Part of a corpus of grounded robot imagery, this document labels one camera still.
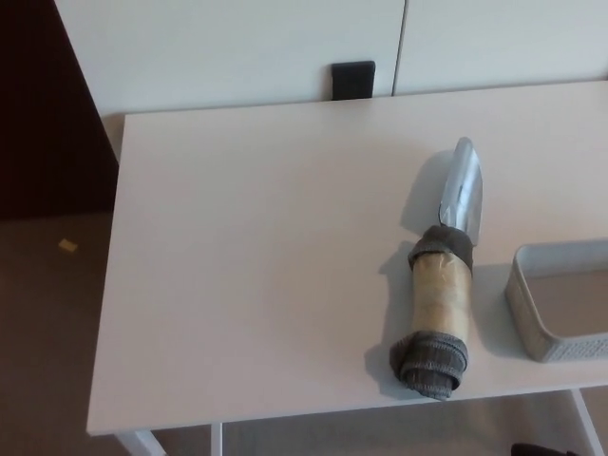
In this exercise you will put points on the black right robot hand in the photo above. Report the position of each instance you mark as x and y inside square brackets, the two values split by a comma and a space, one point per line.
[537, 451]

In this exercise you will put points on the white desk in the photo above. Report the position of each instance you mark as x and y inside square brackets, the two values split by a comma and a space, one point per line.
[237, 237]

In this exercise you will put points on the grey perforated plastic basket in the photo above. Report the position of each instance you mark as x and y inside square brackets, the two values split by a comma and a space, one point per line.
[527, 304]

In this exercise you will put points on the small yellowish floor scrap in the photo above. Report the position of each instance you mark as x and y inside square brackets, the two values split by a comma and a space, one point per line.
[67, 245]

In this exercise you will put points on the white cabinet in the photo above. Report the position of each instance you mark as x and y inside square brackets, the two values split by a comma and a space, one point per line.
[214, 47]

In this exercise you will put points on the dark brown door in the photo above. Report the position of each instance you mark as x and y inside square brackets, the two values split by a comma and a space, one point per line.
[38, 119]

